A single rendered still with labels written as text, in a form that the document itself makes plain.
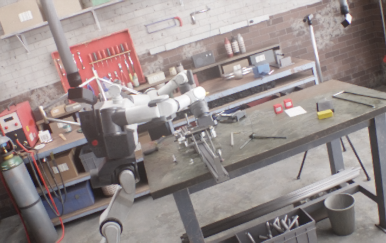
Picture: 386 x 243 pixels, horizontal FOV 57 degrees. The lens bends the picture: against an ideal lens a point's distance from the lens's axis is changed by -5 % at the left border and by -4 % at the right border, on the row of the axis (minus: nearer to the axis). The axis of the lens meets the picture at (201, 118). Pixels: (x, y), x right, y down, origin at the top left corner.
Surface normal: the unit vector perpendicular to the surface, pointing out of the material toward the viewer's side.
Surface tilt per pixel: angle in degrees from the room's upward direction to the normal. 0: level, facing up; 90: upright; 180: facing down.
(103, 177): 90
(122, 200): 106
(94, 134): 89
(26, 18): 90
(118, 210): 90
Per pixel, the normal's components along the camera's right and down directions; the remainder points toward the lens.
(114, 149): 0.15, 0.42
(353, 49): 0.22, 0.23
